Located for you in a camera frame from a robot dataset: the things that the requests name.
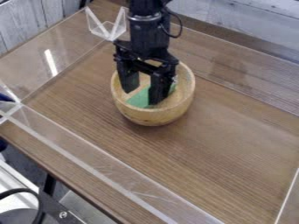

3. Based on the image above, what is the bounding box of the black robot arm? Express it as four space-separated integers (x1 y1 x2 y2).
113 0 181 105

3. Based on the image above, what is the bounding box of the clear acrylic tray wall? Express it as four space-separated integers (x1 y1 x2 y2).
0 11 299 224

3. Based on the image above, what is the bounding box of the grey metal bracket with screw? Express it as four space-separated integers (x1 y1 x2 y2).
38 192 85 224

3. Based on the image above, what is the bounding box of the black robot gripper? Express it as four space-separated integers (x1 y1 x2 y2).
112 12 180 106

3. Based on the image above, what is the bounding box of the brown wooden bowl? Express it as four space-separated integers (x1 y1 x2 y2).
109 62 196 126

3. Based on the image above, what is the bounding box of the blue object at edge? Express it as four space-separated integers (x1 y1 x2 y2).
0 93 14 102

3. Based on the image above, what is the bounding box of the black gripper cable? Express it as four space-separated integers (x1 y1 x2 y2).
160 6 182 39

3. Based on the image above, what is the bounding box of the clear acrylic corner bracket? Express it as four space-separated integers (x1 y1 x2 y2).
84 7 126 42

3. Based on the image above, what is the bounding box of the black cable loop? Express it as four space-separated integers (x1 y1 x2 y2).
0 187 45 224

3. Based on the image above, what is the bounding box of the black metal table leg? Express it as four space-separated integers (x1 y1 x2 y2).
42 174 56 196

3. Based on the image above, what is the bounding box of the green rectangular block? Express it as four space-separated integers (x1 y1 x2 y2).
125 81 177 109

